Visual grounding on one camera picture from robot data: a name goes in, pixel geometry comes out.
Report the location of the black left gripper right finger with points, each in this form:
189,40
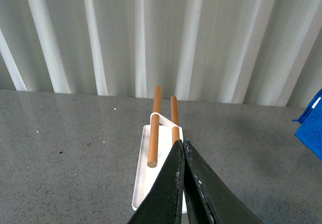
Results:
208,199

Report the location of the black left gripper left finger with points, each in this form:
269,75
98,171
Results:
164,202

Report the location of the blue microfiber cloth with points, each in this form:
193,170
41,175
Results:
309,131

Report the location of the right wooden rack dowel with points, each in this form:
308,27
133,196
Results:
175,119

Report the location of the wooden rack dowel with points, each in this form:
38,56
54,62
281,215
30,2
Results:
154,129
175,119

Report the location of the left wooden rack dowel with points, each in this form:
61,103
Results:
154,129

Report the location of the white pleated curtain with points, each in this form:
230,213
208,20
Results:
263,52

